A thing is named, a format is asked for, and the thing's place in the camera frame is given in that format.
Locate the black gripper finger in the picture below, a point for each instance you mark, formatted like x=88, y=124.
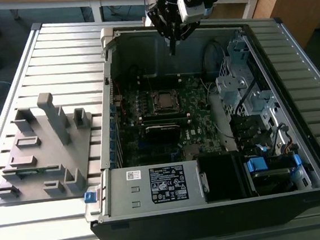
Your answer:
x=188, y=30
x=159, y=23

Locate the silver CPU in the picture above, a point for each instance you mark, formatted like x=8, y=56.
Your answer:
x=166, y=99

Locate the CPU socket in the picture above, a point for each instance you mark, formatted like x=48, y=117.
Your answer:
x=167, y=112

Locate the silver metal disk bay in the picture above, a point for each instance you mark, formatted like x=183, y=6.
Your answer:
x=227, y=86

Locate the green motherboard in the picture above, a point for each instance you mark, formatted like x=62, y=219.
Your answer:
x=202, y=121

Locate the black graphics card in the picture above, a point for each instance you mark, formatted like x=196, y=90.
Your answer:
x=163, y=135

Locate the grey chipset heatsink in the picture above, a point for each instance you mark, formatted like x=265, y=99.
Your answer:
x=191, y=150

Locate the blue disk carrier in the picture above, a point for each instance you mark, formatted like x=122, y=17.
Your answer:
x=256, y=164

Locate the small blue plastic latch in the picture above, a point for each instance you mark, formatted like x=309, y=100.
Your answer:
x=296, y=160

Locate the black hard disk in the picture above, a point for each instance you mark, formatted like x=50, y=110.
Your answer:
x=271, y=183

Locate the grey parts rack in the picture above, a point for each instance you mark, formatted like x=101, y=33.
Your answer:
x=53, y=164

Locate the silver power supply unit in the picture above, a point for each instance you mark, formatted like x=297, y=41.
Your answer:
x=122, y=197

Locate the blue case clip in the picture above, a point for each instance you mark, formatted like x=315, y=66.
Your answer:
x=89, y=197

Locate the green RAM stick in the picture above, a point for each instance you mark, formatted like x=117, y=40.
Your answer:
x=37, y=170

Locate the black PC case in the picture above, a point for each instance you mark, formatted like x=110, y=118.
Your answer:
x=215, y=222

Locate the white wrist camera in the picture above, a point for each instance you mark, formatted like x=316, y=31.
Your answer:
x=192, y=12

